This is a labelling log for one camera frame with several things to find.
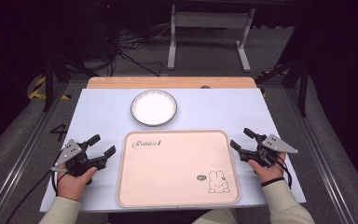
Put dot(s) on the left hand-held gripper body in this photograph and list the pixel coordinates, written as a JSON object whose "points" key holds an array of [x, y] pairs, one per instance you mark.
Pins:
{"points": [[77, 160]]}

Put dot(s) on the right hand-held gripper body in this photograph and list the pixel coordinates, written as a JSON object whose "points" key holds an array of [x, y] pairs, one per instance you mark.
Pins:
{"points": [[264, 152]]}

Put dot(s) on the person's right hand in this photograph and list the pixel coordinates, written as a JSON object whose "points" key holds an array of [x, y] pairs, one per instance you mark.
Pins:
{"points": [[272, 172]]}

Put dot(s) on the person's left hand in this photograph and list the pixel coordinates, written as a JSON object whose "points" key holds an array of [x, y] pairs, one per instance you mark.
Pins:
{"points": [[71, 186]]}

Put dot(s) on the black wristband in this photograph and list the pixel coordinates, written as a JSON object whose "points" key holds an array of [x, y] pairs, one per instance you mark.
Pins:
{"points": [[272, 181]]}

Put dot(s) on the white round plate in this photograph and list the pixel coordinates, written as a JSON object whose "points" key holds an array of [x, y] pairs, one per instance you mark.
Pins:
{"points": [[154, 108]]}

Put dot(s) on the pink rabbit print tray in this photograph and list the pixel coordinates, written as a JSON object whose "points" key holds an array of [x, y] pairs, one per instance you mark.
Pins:
{"points": [[174, 174]]}

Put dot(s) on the black tripod stand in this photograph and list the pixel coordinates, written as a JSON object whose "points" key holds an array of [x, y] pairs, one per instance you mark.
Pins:
{"points": [[295, 77], [54, 74]]}

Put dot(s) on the yellow black floor tape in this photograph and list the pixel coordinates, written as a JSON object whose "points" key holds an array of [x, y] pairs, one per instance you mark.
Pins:
{"points": [[38, 90]]}

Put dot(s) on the grey metal stand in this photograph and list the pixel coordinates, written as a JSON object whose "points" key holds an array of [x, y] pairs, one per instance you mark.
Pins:
{"points": [[211, 20]]}

